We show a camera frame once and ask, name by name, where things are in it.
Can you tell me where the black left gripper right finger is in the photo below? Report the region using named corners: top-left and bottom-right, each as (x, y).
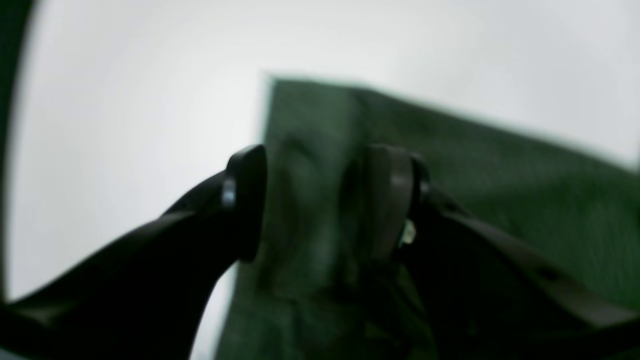
top-left (345, 144), bottom-right (639, 360)

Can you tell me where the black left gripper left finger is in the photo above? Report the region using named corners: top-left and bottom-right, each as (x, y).
top-left (1, 145), bottom-right (268, 360)

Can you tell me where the dark green long-sleeve shirt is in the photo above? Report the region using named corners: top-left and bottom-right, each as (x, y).
top-left (215, 79), bottom-right (640, 360)

